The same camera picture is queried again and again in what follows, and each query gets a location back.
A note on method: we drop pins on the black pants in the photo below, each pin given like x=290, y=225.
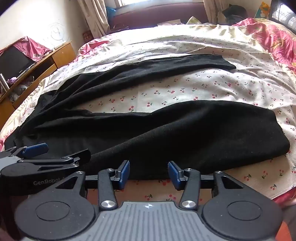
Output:
x=161, y=134

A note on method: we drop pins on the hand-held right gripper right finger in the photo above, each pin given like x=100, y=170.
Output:
x=174, y=173

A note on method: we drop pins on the colourful poster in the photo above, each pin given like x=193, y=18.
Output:
x=262, y=10

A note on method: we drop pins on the cherry print bedsheet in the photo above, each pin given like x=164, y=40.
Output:
x=185, y=85

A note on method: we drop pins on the blue bag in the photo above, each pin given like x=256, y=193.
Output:
x=111, y=11

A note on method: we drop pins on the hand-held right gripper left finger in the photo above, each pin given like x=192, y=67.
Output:
x=124, y=172

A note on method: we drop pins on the pink patterned cloth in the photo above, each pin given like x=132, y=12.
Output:
x=32, y=47

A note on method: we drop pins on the metal bottle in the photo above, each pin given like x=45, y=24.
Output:
x=3, y=83

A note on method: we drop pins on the black bag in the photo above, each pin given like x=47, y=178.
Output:
x=234, y=11

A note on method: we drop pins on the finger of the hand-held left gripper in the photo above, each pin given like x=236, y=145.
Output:
x=81, y=155
x=34, y=149

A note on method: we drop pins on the beige curtain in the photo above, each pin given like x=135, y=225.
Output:
x=211, y=10
x=94, y=18

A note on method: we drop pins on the pink floral quilt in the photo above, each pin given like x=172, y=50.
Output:
x=266, y=34

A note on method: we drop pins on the dark red sofa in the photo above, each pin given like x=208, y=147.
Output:
x=150, y=16

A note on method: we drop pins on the black television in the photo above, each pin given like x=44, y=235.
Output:
x=13, y=62

